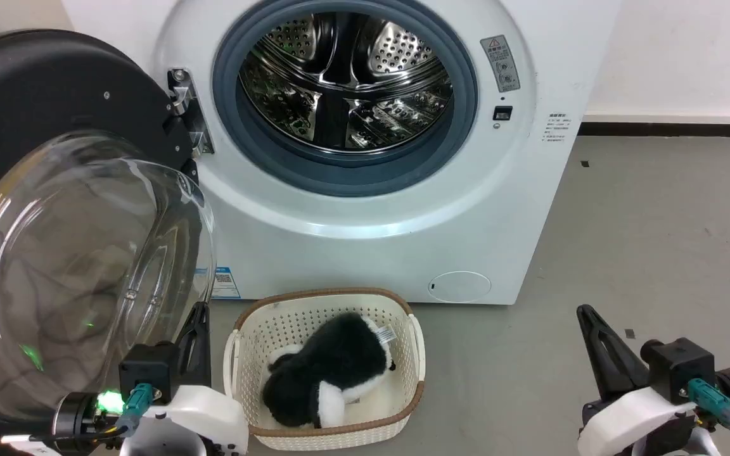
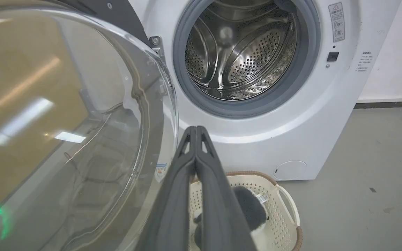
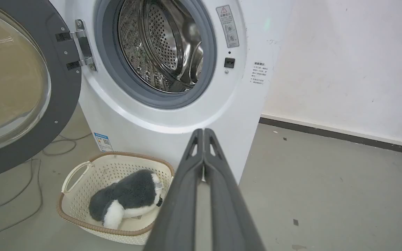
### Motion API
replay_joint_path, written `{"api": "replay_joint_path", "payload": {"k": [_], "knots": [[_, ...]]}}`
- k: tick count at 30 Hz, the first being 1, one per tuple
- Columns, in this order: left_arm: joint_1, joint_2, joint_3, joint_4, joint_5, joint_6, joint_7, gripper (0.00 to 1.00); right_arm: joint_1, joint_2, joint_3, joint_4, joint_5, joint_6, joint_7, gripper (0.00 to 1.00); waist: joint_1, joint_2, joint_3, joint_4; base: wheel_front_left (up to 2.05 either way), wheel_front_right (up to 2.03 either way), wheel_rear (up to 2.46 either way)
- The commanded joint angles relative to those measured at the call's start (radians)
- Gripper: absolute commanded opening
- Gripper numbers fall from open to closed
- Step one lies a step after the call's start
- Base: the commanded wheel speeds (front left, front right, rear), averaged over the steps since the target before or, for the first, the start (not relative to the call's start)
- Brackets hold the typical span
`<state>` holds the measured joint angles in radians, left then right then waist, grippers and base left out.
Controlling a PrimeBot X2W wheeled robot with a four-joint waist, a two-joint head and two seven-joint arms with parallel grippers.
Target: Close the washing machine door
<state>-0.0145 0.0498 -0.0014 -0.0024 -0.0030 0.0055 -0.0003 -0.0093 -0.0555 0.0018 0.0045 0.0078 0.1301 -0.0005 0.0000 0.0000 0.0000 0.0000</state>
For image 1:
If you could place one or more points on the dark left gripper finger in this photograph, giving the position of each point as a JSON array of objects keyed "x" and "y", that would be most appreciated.
[{"x": 199, "y": 354}]

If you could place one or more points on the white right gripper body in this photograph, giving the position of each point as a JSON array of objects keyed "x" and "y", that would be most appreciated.
[{"x": 631, "y": 421}]

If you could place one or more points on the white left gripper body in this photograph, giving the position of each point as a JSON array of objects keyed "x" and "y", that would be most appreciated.
[{"x": 203, "y": 418}]

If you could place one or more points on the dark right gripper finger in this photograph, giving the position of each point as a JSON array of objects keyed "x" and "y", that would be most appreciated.
[{"x": 615, "y": 373}]

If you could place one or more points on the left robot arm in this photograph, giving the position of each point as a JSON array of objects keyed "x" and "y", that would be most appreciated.
[{"x": 73, "y": 415}]

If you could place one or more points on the white front-load washing machine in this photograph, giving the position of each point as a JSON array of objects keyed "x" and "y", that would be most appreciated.
[{"x": 365, "y": 247}]

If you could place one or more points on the metal door hinge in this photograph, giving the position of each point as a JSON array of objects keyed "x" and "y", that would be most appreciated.
[{"x": 189, "y": 107}]

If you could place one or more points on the black round washer door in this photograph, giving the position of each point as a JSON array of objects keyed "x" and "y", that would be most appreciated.
[{"x": 35, "y": 88}]

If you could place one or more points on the cream perforated laundry basket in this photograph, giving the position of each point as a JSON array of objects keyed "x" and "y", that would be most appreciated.
[{"x": 257, "y": 335}]

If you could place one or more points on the blue white energy label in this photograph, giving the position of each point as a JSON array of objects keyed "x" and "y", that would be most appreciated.
[{"x": 225, "y": 284}]

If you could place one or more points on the black white plush toy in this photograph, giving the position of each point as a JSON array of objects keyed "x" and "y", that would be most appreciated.
[{"x": 333, "y": 367}]

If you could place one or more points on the round white filter cover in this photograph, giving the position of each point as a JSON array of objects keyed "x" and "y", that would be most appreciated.
[{"x": 460, "y": 287}]

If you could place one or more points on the white toy tag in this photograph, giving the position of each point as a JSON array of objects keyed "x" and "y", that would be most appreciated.
[{"x": 386, "y": 334}]

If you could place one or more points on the black baseboard strip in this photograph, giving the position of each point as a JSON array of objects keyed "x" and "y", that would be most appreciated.
[{"x": 675, "y": 130}]

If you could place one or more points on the stainless steel drum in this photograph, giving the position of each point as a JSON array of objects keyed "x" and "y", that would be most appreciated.
[{"x": 339, "y": 76}]

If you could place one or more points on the grey warning sticker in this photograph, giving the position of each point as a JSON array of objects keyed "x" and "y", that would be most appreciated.
[{"x": 501, "y": 63}]

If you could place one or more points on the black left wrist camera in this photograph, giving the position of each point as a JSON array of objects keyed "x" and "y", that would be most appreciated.
[{"x": 149, "y": 370}]

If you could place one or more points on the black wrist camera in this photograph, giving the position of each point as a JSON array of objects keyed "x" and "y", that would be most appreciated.
[
  {"x": 149, "y": 370},
  {"x": 682, "y": 367}
]

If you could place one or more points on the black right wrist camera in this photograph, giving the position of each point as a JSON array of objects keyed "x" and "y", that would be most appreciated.
[{"x": 682, "y": 367}]

